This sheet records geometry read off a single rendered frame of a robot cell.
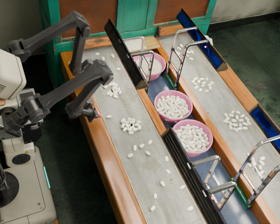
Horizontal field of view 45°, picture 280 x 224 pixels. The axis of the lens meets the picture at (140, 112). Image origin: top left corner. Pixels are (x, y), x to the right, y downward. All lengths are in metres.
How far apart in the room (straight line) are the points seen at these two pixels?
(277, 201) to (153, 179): 0.73
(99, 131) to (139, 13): 1.03
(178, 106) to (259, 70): 1.89
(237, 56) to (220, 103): 1.76
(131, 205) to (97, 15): 1.39
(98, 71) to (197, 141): 0.91
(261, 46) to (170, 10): 1.92
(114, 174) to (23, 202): 0.76
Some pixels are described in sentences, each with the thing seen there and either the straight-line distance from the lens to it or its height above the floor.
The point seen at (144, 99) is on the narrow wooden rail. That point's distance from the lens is 2.30.
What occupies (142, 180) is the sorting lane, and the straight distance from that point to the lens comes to 1.96.
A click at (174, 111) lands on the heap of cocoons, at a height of 0.74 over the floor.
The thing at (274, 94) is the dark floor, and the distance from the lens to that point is 3.87.
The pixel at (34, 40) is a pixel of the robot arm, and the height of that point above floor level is 1.30.
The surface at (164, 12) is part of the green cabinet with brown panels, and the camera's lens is 2.77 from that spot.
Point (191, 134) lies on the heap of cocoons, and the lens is 2.22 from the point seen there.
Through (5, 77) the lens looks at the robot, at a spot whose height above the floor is 1.37.
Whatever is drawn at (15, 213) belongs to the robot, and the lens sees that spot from 2.43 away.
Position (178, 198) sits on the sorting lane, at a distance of 1.95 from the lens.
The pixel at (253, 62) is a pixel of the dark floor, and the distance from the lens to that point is 4.16.
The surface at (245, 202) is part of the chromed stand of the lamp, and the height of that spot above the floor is 0.71.
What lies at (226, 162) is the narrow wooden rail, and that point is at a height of 0.72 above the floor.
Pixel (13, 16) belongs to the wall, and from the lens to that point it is 3.36.
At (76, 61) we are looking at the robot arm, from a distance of 2.12.
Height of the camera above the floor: 2.45
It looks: 49 degrees down
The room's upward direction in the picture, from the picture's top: 9 degrees clockwise
